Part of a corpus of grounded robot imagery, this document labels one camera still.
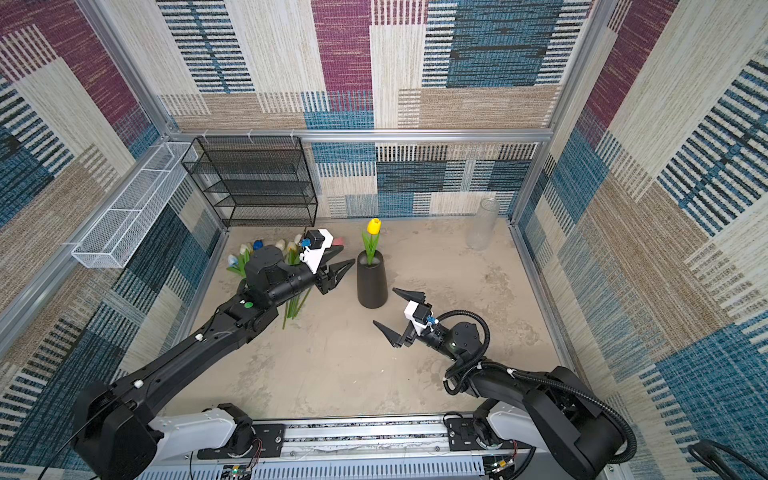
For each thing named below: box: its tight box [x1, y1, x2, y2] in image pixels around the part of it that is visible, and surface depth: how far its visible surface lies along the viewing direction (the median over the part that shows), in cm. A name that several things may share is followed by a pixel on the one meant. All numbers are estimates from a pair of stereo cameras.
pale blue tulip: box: [226, 254, 245, 277], surface depth 107 cm
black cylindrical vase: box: [357, 250, 388, 309], surface depth 93 cm
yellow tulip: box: [361, 217, 382, 266], surface depth 84 cm
